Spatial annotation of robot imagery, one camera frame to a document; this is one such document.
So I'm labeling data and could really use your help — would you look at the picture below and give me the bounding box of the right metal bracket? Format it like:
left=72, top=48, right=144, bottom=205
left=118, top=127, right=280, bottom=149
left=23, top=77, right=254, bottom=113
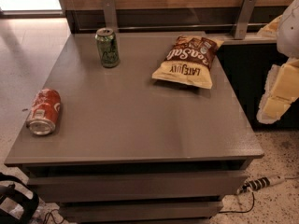
left=232, top=0, right=257, bottom=40

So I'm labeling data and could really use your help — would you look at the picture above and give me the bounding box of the black power cable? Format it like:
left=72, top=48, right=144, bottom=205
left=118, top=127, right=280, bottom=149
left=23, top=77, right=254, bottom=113
left=219, top=191, right=256, bottom=215

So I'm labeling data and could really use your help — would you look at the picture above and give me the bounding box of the black bag with strap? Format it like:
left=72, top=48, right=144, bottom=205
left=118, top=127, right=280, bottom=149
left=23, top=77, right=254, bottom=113
left=0, top=173, right=39, bottom=224

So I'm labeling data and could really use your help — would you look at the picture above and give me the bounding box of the metal bracket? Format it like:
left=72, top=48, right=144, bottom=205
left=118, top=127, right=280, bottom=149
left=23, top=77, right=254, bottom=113
left=232, top=0, right=257, bottom=40
left=101, top=0, right=119, bottom=32

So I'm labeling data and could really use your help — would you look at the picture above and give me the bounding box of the Late July chip bag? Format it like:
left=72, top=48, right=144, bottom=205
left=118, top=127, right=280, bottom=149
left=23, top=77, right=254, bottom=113
left=152, top=35, right=223, bottom=89

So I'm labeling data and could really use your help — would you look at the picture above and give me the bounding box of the wooden counter panel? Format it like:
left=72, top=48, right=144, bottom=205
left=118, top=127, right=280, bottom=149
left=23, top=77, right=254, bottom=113
left=59, top=0, right=292, bottom=33

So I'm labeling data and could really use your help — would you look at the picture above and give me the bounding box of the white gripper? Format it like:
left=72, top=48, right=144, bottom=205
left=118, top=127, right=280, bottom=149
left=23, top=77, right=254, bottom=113
left=256, top=0, right=299, bottom=124

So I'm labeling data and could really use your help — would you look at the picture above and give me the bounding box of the grey drawer cabinet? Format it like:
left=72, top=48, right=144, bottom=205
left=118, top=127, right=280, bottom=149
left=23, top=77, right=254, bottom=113
left=6, top=33, right=263, bottom=224

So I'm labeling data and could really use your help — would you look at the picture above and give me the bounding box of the left metal bracket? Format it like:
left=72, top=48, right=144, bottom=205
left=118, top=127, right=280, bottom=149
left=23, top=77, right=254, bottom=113
left=101, top=0, right=119, bottom=32

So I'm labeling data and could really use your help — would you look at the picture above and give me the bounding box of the red coke can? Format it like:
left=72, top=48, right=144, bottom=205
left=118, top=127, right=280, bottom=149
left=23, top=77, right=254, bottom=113
left=26, top=89, right=61, bottom=135

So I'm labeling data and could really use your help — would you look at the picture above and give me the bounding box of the green soda can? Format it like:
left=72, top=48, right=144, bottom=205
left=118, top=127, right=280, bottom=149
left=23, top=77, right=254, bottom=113
left=95, top=28, right=120, bottom=68

